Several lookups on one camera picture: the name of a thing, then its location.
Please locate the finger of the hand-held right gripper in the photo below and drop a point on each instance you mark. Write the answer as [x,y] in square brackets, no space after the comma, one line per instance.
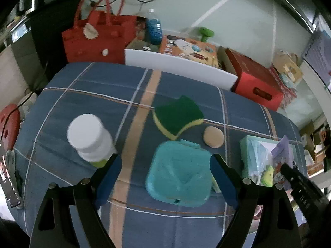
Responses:
[297,183]

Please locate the white board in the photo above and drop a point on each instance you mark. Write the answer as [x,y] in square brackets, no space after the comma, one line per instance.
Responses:
[181,67]

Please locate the purple card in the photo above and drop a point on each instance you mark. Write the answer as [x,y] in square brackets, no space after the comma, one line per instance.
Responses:
[281,152]

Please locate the blue water bottle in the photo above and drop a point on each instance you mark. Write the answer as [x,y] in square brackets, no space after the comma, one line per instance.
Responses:
[154,29]

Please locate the dark flat panel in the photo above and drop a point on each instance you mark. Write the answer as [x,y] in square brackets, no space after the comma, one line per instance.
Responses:
[9,183]

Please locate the red handbag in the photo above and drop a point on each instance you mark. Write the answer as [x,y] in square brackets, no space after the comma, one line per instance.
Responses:
[88,46]

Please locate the black cabinet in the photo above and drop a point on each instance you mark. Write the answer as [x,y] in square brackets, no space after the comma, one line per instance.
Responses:
[46,31]

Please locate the red cardboard box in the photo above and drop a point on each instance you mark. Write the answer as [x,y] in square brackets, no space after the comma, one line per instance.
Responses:
[253,80]

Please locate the tan basket bag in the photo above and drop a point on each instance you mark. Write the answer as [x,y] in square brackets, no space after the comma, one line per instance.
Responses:
[288,66]

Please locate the beige round puff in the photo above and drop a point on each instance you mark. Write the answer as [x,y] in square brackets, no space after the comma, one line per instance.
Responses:
[213,137]

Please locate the white pill bottle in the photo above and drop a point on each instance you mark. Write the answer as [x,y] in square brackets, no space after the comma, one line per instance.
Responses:
[88,137]

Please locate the white tray with mint rim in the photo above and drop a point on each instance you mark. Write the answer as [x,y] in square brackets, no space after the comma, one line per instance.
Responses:
[243,157]

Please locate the red patterned box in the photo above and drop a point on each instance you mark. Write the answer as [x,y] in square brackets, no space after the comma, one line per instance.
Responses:
[287,93]

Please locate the red round object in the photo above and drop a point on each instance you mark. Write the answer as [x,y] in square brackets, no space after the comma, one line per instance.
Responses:
[9,124]

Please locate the wall calendar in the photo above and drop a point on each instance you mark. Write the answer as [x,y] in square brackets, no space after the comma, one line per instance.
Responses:
[319,56]

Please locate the light blue face mask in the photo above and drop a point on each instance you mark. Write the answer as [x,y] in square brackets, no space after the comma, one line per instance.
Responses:
[260,155]

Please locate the colourful toy box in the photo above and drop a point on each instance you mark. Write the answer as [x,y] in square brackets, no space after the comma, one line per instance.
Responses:
[191,50]

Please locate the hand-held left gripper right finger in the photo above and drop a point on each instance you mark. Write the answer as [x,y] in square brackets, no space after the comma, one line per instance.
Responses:
[223,183]

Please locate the green and yellow sponge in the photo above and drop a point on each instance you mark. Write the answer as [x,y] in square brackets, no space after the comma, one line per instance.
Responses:
[178,116]

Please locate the green toy knob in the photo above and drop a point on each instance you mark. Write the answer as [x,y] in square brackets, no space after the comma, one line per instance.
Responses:
[206,33]

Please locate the light green cloth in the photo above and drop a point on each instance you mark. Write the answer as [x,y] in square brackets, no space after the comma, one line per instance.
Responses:
[267,177]

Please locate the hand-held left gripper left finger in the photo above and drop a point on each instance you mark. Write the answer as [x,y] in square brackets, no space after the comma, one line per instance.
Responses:
[108,180]

